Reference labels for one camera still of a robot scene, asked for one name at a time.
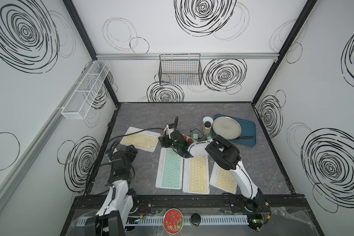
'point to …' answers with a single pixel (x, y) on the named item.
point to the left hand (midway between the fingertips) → (129, 149)
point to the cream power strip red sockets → (188, 139)
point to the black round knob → (195, 219)
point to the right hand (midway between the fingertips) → (162, 137)
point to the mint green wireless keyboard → (169, 169)
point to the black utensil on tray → (245, 137)
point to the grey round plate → (226, 127)
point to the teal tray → (248, 128)
